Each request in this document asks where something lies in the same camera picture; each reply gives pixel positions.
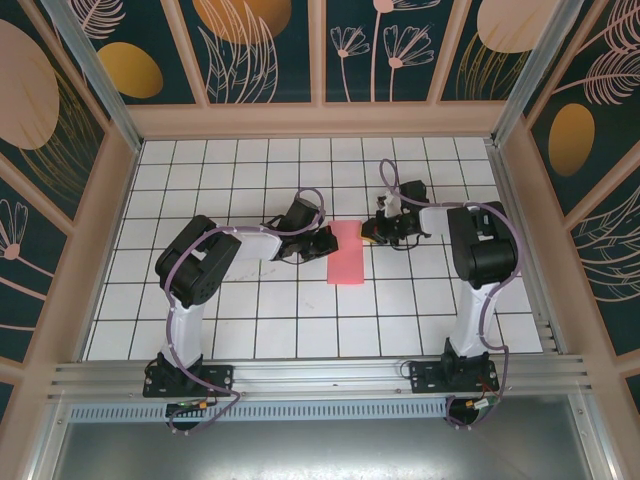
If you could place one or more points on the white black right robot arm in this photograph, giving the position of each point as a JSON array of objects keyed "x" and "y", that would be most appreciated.
[{"x": 472, "y": 320}]

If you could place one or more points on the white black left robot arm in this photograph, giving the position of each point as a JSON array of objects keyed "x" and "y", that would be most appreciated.
[{"x": 185, "y": 330}]

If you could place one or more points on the grey metal sheet panel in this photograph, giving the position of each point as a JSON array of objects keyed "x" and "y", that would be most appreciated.
[{"x": 320, "y": 450}]

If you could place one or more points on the black electronics board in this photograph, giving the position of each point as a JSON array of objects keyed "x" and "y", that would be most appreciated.
[
  {"x": 182, "y": 425},
  {"x": 465, "y": 417}
]

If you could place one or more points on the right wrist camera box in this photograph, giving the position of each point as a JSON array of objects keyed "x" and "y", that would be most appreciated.
[{"x": 390, "y": 202}]

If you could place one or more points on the aluminium side rail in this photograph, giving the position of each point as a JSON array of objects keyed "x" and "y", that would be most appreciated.
[{"x": 505, "y": 175}]

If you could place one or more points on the aluminium mounting rail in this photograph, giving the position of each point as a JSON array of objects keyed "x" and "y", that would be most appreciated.
[{"x": 320, "y": 380}]

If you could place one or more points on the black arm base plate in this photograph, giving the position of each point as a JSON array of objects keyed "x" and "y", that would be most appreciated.
[
  {"x": 220, "y": 382},
  {"x": 425, "y": 382}
]

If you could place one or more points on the aluminium corner post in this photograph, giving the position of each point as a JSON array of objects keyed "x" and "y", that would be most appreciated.
[
  {"x": 100, "y": 85},
  {"x": 536, "y": 75}
]

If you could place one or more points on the aluminium frame bar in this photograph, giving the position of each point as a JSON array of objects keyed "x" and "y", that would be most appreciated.
[
  {"x": 50, "y": 440},
  {"x": 597, "y": 440}
]

